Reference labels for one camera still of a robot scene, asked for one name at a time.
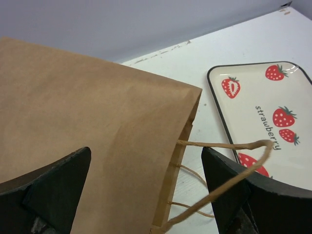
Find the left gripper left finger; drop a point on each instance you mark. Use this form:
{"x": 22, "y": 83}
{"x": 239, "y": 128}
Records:
{"x": 45, "y": 201}

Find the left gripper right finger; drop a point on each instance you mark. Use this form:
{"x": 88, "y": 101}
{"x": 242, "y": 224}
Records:
{"x": 261, "y": 205}

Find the brown paper bag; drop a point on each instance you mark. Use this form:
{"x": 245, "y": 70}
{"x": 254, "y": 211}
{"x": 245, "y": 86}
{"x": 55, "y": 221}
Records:
{"x": 136, "y": 124}

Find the strawberry print tray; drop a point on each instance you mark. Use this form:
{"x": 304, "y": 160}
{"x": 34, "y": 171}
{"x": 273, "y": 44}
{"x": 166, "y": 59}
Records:
{"x": 271, "y": 101}

